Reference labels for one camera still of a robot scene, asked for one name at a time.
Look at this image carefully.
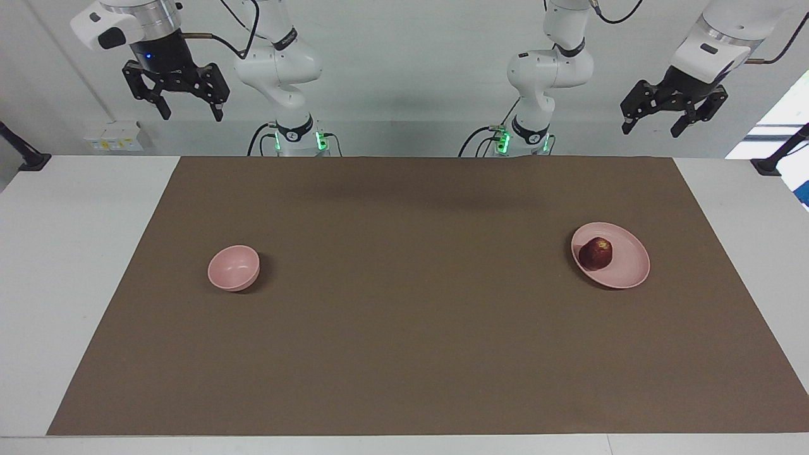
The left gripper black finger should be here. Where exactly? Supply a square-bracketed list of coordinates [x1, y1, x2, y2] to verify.
[620, 79, 672, 135]
[670, 84, 729, 138]

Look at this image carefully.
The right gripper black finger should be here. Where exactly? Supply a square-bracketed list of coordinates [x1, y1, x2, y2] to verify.
[190, 62, 230, 123]
[122, 60, 173, 121]

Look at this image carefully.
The dark red apple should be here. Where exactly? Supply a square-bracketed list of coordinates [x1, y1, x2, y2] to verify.
[578, 237, 613, 269]

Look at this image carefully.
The pink bowl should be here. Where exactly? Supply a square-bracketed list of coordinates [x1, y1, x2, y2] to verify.
[207, 245, 261, 293]

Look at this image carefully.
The pink plate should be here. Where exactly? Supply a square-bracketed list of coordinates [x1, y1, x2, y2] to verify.
[571, 222, 651, 290]

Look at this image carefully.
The bright glass window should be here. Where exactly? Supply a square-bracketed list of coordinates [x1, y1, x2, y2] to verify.
[726, 70, 809, 209]

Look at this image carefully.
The brown table mat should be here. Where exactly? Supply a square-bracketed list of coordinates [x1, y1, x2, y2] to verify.
[46, 156, 809, 437]

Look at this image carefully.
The black base cable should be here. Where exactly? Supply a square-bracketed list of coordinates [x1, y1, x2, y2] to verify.
[246, 122, 280, 157]
[458, 98, 522, 157]

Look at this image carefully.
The white wall socket box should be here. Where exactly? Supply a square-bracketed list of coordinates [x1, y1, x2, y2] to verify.
[83, 122, 143, 153]

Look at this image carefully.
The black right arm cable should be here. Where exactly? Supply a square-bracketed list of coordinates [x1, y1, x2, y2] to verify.
[182, 0, 261, 61]

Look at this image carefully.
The black clamp mount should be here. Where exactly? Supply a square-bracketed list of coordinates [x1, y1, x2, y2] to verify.
[0, 120, 52, 172]
[751, 123, 809, 176]

